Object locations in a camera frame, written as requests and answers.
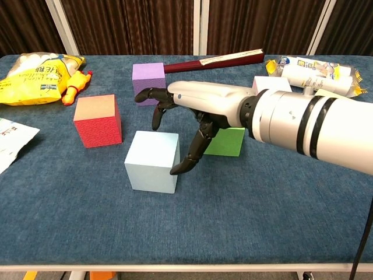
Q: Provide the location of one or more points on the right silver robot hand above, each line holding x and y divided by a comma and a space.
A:
209, 94

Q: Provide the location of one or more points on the green foam cube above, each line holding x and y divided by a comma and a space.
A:
227, 143

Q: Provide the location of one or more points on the pink foam cube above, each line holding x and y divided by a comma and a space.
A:
271, 84

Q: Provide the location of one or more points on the light blue foam cube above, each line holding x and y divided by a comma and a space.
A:
148, 169

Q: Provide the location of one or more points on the red foam cube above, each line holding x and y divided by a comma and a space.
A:
97, 128

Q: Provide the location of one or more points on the purple foam cube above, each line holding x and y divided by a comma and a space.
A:
147, 76

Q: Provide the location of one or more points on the dark red folded fan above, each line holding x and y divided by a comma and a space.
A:
186, 65

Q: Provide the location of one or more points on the brown curtain panel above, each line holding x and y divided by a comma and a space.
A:
355, 23
23, 23
256, 20
128, 26

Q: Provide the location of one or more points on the clear pack of white rolls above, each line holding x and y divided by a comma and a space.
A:
314, 74

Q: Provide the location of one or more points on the blue felt table cover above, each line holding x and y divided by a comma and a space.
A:
186, 221

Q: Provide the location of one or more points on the yellow rubber chicken toy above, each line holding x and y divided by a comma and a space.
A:
76, 86

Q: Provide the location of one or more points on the yellow snack bag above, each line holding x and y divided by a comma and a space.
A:
32, 81

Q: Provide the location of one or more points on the white snack bag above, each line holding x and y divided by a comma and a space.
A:
11, 140

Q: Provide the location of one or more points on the black caster wheel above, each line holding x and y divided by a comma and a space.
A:
308, 276

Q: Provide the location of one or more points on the orange box under table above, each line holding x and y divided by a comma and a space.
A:
102, 276

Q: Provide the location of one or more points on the white partition post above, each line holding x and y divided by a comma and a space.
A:
201, 26
62, 26
323, 26

